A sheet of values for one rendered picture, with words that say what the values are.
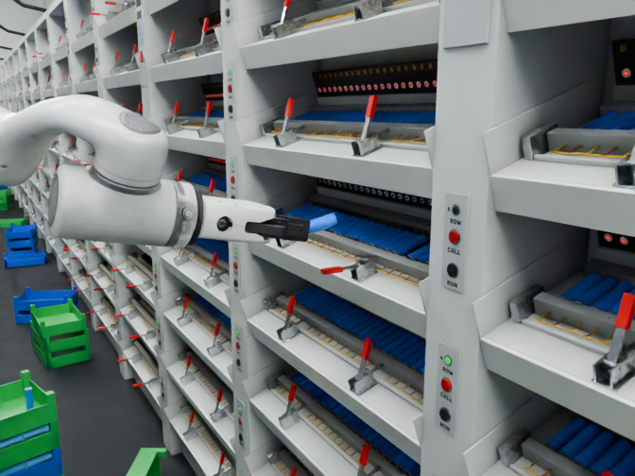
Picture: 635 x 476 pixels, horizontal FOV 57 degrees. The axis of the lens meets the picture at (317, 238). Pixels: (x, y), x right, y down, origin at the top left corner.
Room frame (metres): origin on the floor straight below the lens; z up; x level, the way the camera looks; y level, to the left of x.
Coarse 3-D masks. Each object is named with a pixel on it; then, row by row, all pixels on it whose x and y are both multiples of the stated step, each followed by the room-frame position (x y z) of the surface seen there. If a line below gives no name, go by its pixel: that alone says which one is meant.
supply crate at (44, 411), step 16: (16, 384) 1.53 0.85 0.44; (32, 384) 1.52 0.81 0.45; (0, 400) 1.50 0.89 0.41; (16, 400) 1.51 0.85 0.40; (48, 400) 1.40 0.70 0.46; (0, 416) 1.42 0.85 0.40; (16, 416) 1.35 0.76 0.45; (32, 416) 1.37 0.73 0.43; (48, 416) 1.40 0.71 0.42; (0, 432) 1.32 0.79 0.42; (16, 432) 1.34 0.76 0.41
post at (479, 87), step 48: (480, 48) 0.69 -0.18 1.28; (528, 48) 0.70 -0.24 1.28; (576, 48) 0.74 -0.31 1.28; (480, 96) 0.69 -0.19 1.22; (528, 96) 0.70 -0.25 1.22; (480, 144) 0.68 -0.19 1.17; (480, 192) 0.68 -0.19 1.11; (432, 240) 0.75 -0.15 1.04; (480, 240) 0.67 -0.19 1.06; (528, 240) 0.71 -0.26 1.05; (576, 240) 0.76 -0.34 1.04; (432, 288) 0.74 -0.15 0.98; (480, 288) 0.67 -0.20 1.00; (432, 336) 0.74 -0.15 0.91; (432, 384) 0.74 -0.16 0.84; (480, 384) 0.67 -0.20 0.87; (432, 432) 0.73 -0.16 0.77; (480, 432) 0.68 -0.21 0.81
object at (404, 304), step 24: (288, 192) 1.32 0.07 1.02; (336, 192) 1.26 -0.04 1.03; (288, 264) 1.11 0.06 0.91; (312, 264) 1.01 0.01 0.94; (336, 264) 0.98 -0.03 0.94; (336, 288) 0.96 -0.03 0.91; (360, 288) 0.89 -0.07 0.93; (384, 288) 0.86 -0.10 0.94; (408, 288) 0.83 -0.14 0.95; (384, 312) 0.85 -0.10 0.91; (408, 312) 0.79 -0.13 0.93
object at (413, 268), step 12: (324, 240) 1.07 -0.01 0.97; (336, 240) 1.03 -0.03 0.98; (348, 240) 1.02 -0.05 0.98; (348, 252) 1.00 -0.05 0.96; (360, 252) 0.97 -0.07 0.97; (372, 252) 0.94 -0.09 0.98; (384, 252) 0.92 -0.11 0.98; (384, 264) 0.91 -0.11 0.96; (396, 264) 0.88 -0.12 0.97; (408, 264) 0.86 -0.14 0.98; (420, 264) 0.85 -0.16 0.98; (396, 276) 0.86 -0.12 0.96; (420, 276) 0.83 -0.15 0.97
